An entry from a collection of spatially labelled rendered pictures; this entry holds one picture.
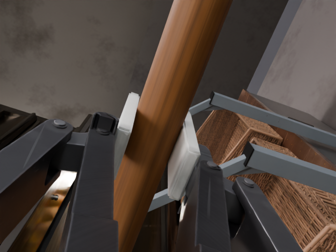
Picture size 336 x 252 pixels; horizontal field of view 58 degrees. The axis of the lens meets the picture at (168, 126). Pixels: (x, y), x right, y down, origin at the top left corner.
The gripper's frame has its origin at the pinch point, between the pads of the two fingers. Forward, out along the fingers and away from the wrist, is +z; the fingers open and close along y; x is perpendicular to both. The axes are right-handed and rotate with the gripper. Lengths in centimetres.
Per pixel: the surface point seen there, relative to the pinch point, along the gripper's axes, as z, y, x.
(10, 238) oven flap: 46, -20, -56
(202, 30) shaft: -0.8, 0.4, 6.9
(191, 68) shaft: -0.8, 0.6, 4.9
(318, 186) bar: 39, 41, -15
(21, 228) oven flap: 50, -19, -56
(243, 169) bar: 40.0, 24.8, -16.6
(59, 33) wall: 295, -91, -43
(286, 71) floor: 253, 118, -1
